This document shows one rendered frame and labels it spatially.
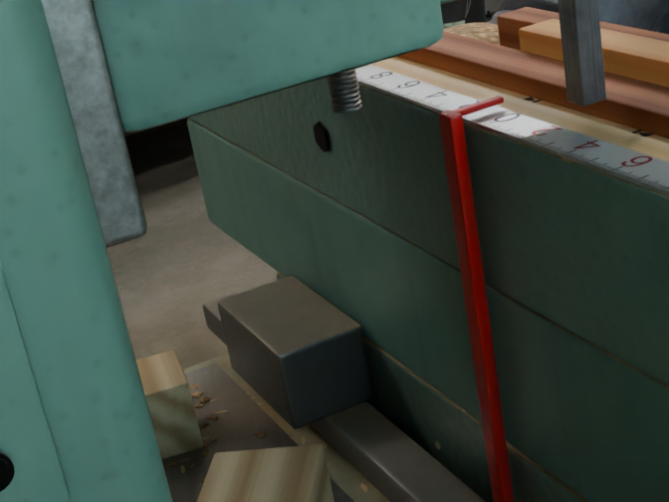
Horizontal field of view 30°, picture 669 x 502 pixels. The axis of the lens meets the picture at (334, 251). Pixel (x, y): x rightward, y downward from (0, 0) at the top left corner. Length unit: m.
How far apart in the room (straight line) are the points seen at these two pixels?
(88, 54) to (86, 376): 0.06
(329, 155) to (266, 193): 0.09
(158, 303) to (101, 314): 2.50
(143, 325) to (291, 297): 2.10
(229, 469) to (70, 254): 0.22
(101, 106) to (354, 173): 0.22
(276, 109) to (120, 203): 0.27
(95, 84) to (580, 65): 0.19
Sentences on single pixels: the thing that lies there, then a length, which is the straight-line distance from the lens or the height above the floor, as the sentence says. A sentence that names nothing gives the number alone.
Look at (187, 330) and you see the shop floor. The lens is 2.56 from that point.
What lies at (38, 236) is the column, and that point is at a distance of 0.22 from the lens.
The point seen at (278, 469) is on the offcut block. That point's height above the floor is 0.84.
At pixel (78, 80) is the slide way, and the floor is 1.02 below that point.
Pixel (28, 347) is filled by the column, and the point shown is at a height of 0.98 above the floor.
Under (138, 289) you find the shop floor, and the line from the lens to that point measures 2.82.
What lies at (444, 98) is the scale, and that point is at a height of 0.96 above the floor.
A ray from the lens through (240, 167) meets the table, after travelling 0.59.
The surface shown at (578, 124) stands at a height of 0.95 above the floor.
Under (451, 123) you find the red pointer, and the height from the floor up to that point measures 0.96.
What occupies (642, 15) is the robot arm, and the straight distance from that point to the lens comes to 1.18.
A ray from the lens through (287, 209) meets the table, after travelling 0.54.
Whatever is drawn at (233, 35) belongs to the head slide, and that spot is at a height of 1.02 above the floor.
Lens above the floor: 1.07
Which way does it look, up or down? 23 degrees down
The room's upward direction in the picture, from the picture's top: 10 degrees counter-clockwise
